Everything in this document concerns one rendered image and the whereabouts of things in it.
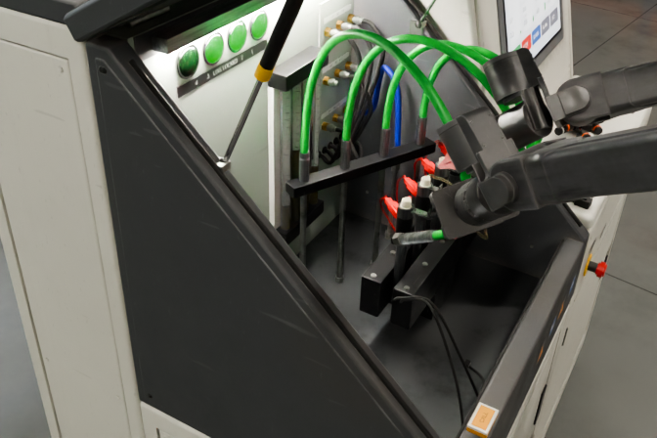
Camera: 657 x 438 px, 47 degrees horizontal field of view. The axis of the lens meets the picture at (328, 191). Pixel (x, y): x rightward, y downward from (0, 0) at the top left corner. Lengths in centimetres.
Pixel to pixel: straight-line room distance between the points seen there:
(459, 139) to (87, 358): 82
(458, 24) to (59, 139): 77
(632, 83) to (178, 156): 59
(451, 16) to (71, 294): 86
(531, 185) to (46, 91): 67
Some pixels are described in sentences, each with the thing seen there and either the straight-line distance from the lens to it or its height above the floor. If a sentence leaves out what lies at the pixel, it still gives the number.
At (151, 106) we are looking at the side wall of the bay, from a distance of 98.
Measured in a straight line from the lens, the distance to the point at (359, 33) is 110.
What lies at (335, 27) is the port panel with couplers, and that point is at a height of 130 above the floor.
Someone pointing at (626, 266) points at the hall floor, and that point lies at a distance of 320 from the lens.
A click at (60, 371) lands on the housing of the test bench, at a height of 76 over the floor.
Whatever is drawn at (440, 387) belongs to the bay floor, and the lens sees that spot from 136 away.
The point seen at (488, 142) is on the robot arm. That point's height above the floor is 141.
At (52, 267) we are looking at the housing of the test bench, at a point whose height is 102.
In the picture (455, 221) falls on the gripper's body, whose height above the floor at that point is 127.
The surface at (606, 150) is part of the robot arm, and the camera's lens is 72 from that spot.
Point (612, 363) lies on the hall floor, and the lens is 275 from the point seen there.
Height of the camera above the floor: 181
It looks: 33 degrees down
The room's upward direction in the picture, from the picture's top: 2 degrees clockwise
